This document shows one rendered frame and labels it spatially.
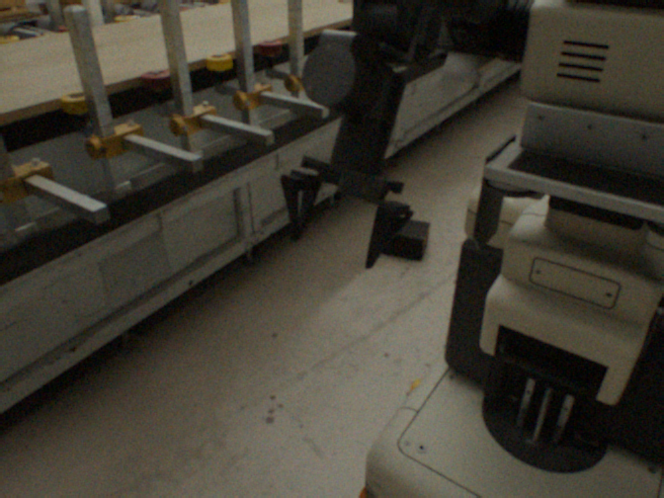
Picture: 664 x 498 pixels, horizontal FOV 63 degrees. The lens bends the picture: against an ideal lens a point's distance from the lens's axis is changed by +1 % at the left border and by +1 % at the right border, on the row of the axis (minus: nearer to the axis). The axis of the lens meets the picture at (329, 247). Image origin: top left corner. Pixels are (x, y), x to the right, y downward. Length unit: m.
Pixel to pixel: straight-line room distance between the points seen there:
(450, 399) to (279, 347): 0.73
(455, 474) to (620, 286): 0.61
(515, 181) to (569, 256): 0.20
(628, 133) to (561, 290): 0.27
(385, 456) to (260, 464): 0.46
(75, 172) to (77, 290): 0.38
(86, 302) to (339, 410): 0.86
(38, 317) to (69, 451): 0.39
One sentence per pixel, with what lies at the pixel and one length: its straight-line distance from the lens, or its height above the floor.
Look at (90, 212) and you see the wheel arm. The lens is 1.12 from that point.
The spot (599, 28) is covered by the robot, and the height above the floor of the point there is 1.20.
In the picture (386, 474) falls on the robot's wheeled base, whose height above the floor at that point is 0.25.
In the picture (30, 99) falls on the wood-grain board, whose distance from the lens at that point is 1.58.
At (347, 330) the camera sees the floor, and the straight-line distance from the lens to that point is 1.98.
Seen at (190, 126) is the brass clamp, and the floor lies 0.80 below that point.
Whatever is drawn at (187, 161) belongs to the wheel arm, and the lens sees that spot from 1.25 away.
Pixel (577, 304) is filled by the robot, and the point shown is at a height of 0.81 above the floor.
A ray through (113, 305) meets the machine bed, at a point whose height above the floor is 0.20.
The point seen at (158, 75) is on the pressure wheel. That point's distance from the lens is 1.67.
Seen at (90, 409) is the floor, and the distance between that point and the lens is 1.88.
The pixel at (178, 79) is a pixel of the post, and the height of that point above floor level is 0.93.
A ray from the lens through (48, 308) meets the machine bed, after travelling 1.79.
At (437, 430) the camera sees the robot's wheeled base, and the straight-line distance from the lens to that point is 1.35.
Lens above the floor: 1.32
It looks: 33 degrees down
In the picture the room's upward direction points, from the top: straight up
